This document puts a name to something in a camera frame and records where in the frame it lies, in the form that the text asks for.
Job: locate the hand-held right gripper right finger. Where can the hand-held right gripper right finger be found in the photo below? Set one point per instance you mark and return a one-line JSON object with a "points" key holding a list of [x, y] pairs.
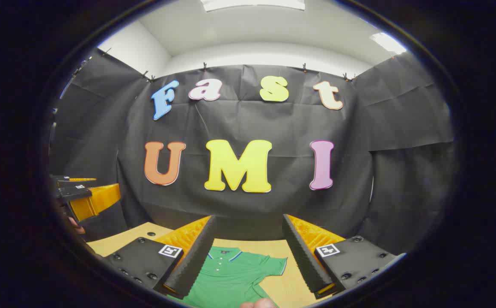
{"points": [[305, 261]]}

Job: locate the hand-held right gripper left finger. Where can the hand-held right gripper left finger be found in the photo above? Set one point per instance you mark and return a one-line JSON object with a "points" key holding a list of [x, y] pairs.
{"points": [[194, 265]]}

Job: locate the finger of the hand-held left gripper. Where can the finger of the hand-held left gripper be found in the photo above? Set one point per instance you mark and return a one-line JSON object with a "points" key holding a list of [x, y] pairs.
{"points": [[70, 181], [98, 199]]}

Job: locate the green T-shirt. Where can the green T-shirt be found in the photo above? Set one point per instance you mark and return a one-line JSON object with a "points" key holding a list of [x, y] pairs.
{"points": [[230, 278]]}

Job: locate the ceiling light panel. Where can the ceiling light panel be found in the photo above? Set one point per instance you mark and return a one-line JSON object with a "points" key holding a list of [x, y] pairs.
{"points": [[252, 4], [387, 42]]}

